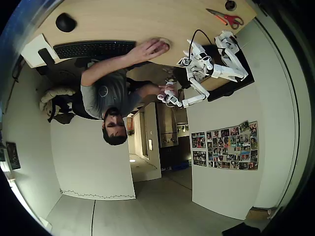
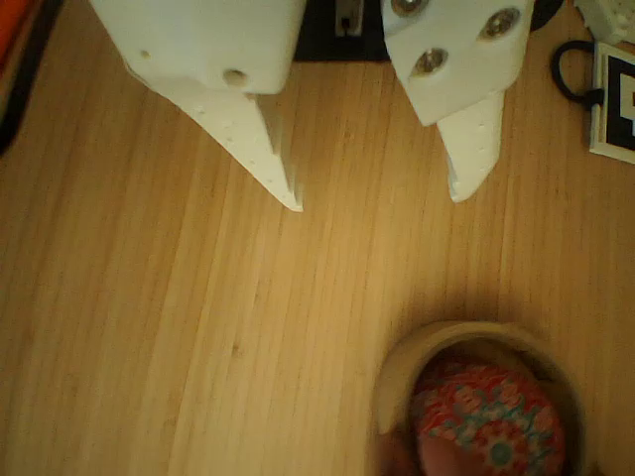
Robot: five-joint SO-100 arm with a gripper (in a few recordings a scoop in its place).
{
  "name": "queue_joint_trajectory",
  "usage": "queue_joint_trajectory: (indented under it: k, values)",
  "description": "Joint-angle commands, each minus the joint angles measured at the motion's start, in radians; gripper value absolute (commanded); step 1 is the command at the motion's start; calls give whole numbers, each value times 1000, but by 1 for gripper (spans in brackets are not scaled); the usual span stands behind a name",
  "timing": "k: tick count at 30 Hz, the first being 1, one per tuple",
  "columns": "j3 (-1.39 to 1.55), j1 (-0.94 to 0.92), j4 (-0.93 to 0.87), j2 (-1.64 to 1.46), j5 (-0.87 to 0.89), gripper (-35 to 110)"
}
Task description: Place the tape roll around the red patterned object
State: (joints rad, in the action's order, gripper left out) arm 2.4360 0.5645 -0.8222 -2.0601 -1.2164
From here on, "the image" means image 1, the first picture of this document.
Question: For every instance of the black computer mouse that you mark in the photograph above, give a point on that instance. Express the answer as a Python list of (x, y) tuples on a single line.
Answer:
[(66, 22)]

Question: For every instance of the steel refrigerator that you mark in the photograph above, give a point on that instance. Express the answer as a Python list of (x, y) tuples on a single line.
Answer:
[(167, 127)]

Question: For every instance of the blue crate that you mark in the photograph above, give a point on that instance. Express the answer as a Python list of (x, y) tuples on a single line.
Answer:
[(180, 165)]

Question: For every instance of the black and white tag cube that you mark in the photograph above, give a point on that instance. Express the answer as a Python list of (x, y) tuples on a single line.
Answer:
[(184, 62)]

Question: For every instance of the white leader arm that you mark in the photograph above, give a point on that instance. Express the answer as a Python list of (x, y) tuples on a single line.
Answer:
[(197, 99)]

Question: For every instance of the black keyboard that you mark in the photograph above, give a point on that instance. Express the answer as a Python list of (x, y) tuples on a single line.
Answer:
[(96, 49)]

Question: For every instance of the person's right forearm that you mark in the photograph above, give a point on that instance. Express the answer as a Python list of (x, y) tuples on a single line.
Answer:
[(148, 89)]

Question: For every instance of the man in grey t-shirt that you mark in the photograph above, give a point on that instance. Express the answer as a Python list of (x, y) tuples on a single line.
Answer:
[(108, 98)]

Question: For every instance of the black phone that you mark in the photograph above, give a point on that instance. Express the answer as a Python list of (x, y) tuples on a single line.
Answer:
[(45, 57)]

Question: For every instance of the person's left hand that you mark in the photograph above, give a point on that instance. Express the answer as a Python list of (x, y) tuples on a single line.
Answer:
[(148, 50)]

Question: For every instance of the person's left forearm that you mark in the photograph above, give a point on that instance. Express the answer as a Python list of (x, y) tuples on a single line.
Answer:
[(108, 66)]

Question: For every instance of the cardboard box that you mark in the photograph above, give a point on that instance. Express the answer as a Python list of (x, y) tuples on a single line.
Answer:
[(258, 213)]

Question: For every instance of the large photo collage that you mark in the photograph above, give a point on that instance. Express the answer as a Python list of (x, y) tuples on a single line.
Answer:
[(232, 146)]

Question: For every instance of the dark framed poster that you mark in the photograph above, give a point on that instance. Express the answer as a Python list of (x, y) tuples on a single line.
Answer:
[(13, 156)]

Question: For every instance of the beige tape roll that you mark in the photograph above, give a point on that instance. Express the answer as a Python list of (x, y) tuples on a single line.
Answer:
[(169, 45)]

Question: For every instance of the small photo collage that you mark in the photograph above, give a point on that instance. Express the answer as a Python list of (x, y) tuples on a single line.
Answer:
[(199, 158), (198, 140)]

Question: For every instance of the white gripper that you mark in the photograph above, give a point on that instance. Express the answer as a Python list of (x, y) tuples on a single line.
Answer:
[(196, 51)]

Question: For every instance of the black jacket on chair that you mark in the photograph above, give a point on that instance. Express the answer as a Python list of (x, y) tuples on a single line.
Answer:
[(64, 108)]

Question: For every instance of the white paper sheet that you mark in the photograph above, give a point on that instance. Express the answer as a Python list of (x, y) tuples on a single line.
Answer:
[(30, 50)]

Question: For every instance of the black flat panel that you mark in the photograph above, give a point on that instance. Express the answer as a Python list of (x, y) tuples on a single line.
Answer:
[(247, 61)]

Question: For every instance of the cream plush blanket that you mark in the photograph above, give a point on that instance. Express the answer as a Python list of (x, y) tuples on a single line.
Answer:
[(53, 94)]

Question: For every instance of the person's right hand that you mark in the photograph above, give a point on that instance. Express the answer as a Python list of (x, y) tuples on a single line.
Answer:
[(165, 89)]

